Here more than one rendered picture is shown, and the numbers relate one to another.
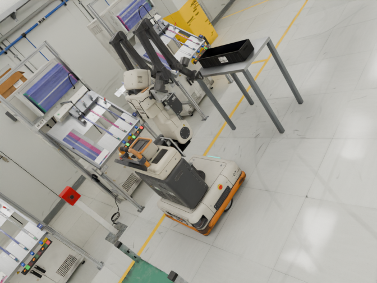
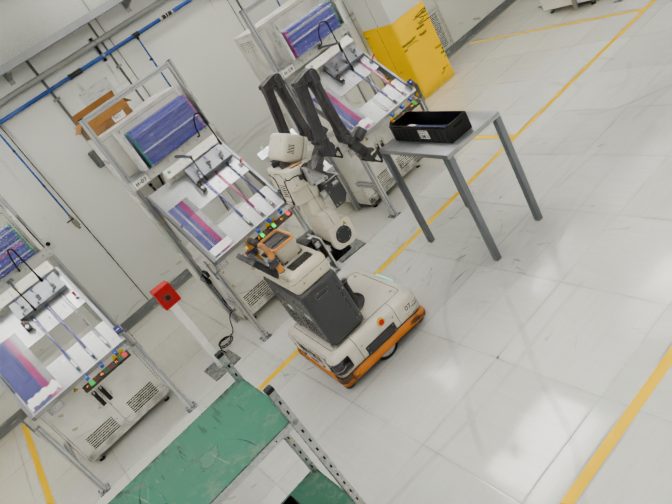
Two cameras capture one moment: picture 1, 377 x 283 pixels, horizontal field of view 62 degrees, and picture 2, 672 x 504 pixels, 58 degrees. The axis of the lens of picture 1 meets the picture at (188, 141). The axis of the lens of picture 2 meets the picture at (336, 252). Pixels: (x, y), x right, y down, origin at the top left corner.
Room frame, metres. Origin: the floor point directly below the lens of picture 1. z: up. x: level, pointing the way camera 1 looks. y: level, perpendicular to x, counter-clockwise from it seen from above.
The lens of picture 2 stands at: (-0.81, -0.24, 2.23)
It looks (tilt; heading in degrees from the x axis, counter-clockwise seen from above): 26 degrees down; 6
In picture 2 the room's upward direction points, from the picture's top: 32 degrees counter-clockwise
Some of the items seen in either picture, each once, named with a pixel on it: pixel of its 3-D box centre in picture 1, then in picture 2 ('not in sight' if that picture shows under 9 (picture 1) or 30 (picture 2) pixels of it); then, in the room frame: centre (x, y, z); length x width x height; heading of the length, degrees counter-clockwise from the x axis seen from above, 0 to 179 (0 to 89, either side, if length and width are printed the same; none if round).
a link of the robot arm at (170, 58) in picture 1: (160, 45); (327, 107); (2.35, -0.30, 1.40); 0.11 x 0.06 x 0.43; 24
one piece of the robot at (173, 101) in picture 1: (164, 103); (321, 186); (2.48, -0.05, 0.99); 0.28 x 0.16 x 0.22; 24
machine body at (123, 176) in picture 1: (118, 163); (244, 260); (3.72, 0.87, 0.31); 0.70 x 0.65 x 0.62; 118
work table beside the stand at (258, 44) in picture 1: (248, 88); (459, 183); (2.82, -0.81, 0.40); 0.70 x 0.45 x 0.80; 24
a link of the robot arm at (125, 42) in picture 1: (134, 54); (292, 108); (2.75, -0.12, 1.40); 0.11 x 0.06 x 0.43; 24
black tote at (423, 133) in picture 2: (224, 54); (428, 126); (2.81, -0.79, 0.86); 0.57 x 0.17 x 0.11; 24
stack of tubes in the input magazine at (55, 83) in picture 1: (51, 87); (165, 130); (3.64, 0.76, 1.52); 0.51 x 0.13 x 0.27; 118
